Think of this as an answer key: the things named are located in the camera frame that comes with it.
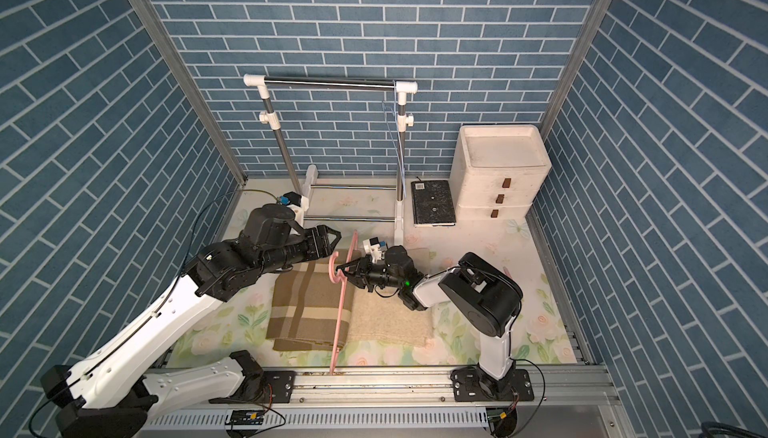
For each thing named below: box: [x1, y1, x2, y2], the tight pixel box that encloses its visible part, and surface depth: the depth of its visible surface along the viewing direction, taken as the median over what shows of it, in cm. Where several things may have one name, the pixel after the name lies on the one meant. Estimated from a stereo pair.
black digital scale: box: [410, 180, 456, 227], surface depth 113 cm
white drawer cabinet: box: [449, 124, 552, 221], surface depth 100 cm
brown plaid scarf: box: [266, 257, 354, 351], surface depth 84 cm
